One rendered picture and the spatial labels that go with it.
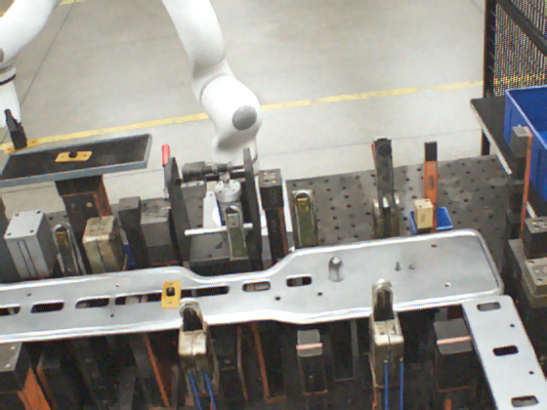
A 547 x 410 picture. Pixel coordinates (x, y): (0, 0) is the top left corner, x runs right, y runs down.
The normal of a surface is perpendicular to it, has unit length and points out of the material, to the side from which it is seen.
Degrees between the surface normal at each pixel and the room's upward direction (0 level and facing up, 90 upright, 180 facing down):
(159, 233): 90
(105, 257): 90
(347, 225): 0
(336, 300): 0
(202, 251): 0
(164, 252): 90
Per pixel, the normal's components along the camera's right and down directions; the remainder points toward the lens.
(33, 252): 0.04, 0.57
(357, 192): -0.11, -0.81
